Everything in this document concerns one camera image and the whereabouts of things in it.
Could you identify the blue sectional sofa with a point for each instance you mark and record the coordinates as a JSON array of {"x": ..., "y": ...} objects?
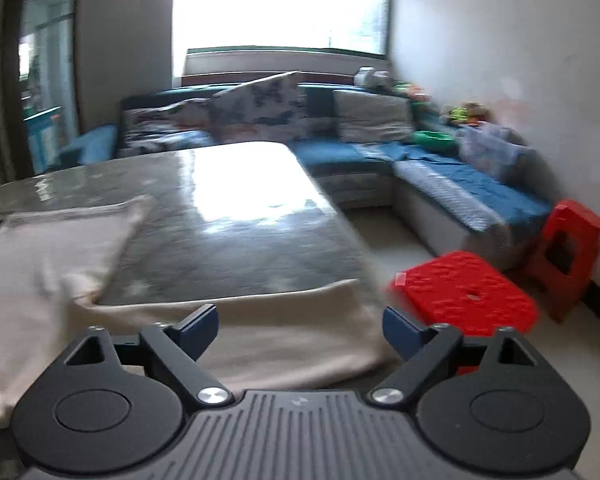
[{"x": 360, "y": 160}]

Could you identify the green plastic basin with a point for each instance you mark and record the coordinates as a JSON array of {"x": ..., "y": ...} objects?
[{"x": 432, "y": 141}]

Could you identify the red plastic stool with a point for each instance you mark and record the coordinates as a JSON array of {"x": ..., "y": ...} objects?
[
  {"x": 567, "y": 255},
  {"x": 467, "y": 295}
]

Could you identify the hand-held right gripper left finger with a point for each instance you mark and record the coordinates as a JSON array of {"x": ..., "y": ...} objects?
[{"x": 202, "y": 324}]

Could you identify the patterned sofa cushion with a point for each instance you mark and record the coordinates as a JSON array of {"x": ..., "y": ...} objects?
[
  {"x": 162, "y": 120},
  {"x": 260, "y": 110}
]

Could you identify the window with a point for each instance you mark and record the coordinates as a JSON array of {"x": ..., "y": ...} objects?
[{"x": 280, "y": 7}]

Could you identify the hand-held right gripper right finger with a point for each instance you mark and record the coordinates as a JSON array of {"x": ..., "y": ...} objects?
[{"x": 397, "y": 329}]

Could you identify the grey sofa cushion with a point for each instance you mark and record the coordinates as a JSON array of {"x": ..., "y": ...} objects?
[{"x": 372, "y": 115}]

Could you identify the pile of toys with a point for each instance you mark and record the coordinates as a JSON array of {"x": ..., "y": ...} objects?
[{"x": 462, "y": 114}]

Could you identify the glass door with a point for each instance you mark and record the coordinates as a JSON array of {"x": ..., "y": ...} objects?
[{"x": 42, "y": 85}]

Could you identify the clear plastic bag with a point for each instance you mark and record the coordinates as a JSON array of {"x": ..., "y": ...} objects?
[{"x": 490, "y": 147}]

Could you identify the beige garment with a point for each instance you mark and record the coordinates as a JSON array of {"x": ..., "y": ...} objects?
[{"x": 290, "y": 330}]

